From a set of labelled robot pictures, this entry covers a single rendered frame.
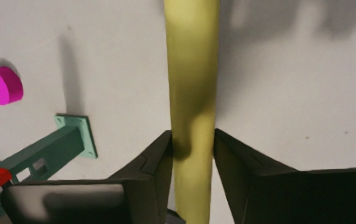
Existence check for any magenta short cylinder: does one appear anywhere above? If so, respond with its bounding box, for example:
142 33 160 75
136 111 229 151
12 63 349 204
0 66 24 106

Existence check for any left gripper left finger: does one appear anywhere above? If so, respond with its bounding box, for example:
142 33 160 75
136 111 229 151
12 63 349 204
0 130 173 224

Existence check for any yellow long bar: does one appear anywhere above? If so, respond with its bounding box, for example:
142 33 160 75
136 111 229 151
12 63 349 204
164 0 220 224

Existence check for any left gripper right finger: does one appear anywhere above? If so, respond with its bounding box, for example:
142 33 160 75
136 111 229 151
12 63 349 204
214 128 356 224

